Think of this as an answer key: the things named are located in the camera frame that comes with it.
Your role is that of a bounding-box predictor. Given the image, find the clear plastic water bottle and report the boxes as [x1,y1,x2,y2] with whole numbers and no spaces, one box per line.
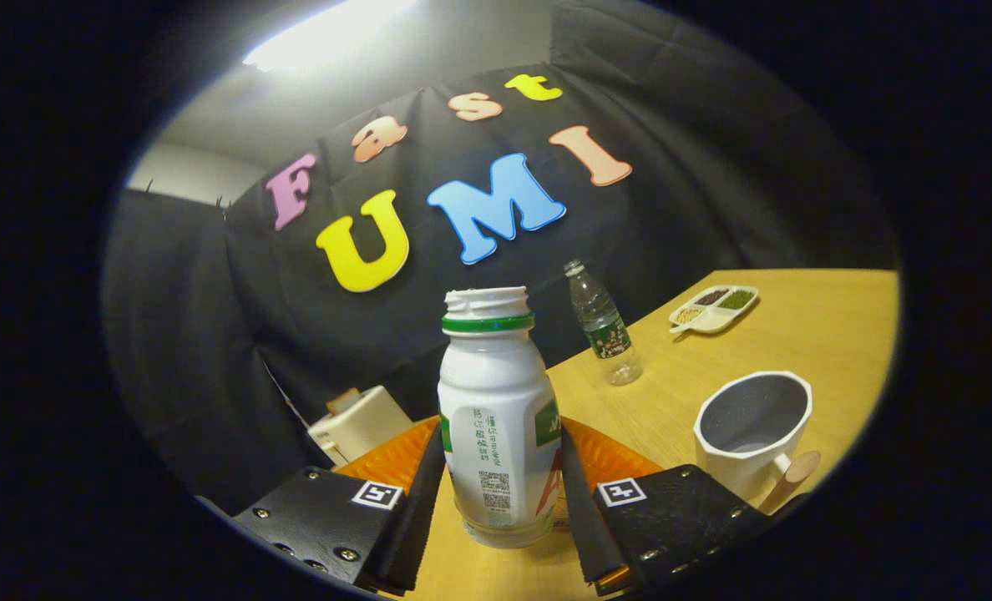
[564,260,643,386]

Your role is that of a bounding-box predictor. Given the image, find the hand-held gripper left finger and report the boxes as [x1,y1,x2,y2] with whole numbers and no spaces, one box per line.
[233,417,447,595]

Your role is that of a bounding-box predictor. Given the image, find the cream toaster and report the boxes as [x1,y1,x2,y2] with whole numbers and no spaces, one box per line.
[307,386,415,467]

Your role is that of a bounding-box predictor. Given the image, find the wooden table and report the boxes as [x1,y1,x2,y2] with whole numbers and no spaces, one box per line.
[396,269,899,601]

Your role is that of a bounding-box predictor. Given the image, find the white divided tray with beans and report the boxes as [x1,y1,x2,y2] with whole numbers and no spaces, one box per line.
[669,285,759,336]

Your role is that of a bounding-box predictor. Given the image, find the white juice bottle green label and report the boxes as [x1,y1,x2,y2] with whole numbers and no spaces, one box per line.
[438,286,562,549]

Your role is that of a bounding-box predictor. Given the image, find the white cup with wooden handle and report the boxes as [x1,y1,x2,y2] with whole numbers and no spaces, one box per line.
[694,371,822,514]

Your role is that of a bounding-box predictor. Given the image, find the black backdrop cloth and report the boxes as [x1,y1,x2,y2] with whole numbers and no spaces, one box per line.
[102,0,898,514]

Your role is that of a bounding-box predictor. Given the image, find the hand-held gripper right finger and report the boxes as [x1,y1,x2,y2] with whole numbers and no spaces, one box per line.
[559,417,771,595]

